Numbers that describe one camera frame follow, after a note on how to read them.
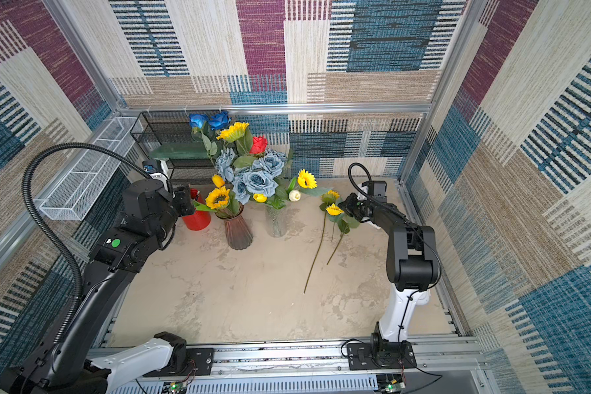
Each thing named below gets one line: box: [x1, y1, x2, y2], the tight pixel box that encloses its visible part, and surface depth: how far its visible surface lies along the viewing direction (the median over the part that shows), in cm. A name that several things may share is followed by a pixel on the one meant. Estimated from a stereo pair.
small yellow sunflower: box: [297, 168, 318, 189], surface depth 79 cm
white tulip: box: [288, 189, 302, 202], surface depth 73 cm
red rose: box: [249, 135, 269, 155], surface depth 79 cm
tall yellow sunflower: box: [215, 121, 250, 143], surface depth 73 cm
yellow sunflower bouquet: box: [325, 202, 351, 266], surface depth 98 cm
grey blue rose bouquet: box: [215, 147, 289, 205], surface depth 75 cm
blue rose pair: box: [188, 110, 233, 131], surface depth 78 cm
